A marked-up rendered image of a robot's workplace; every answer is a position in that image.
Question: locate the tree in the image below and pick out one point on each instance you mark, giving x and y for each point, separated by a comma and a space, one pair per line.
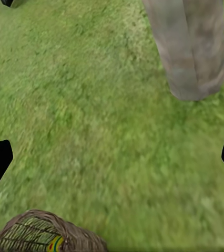
190, 39

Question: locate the wicker basket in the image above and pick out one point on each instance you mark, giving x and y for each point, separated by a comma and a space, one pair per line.
75, 237

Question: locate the easter egg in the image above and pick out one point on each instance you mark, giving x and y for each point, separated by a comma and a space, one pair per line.
53, 244

